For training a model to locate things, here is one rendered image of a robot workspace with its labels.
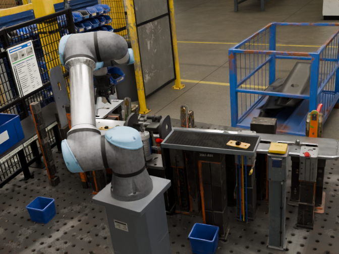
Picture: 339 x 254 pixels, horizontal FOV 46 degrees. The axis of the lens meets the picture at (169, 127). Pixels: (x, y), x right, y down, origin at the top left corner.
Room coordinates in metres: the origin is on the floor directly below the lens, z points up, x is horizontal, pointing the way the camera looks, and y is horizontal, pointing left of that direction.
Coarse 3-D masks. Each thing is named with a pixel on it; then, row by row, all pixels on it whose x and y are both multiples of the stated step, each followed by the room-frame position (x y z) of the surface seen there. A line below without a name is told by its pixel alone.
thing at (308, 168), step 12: (300, 156) 1.39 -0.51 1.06; (312, 156) 1.37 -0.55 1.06; (300, 168) 1.38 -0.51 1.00; (312, 168) 1.36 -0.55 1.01; (300, 180) 1.38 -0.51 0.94; (312, 180) 1.36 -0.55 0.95; (300, 192) 1.39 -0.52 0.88; (312, 192) 1.37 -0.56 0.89; (300, 204) 1.38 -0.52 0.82; (312, 204) 1.37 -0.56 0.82; (300, 216) 1.38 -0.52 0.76; (312, 216) 1.36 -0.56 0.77; (300, 228) 1.37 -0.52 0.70; (312, 228) 1.36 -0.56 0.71
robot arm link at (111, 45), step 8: (104, 32) 1.51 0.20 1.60; (112, 32) 1.55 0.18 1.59; (104, 40) 1.48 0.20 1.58; (112, 40) 1.49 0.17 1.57; (120, 40) 1.52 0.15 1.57; (104, 48) 1.47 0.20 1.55; (112, 48) 1.48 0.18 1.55; (120, 48) 1.51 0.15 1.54; (128, 48) 1.89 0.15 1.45; (104, 56) 1.47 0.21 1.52; (112, 56) 1.49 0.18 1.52; (120, 56) 1.53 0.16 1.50; (128, 56) 1.79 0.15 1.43; (112, 64) 1.86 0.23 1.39; (120, 64) 1.84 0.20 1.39; (128, 64) 1.87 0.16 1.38
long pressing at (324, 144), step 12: (96, 120) 2.12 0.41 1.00; (108, 120) 2.10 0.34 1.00; (120, 120) 2.09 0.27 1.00; (264, 144) 1.62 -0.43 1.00; (300, 144) 1.58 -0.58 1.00; (312, 144) 1.57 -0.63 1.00; (324, 144) 1.56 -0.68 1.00; (336, 144) 1.55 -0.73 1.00; (324, 156) 1.45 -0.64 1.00; (336, 156) 1.44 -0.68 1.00
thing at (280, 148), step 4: (272, 144) 1.32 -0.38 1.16; (276, 144) 1.32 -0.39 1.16; (280, 144) 1.31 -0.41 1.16; (284, 144) 1.31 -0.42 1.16; (272, 148) 1.29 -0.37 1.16; (276, 148) 1.29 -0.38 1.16; (280, 148) 1.28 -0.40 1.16; (284, 148) 1.28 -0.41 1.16; (272, 152) 1.28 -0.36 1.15; (276, 152) 1.27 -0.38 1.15; (280, 152) 1.26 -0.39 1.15; (284, 152) 1.26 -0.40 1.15
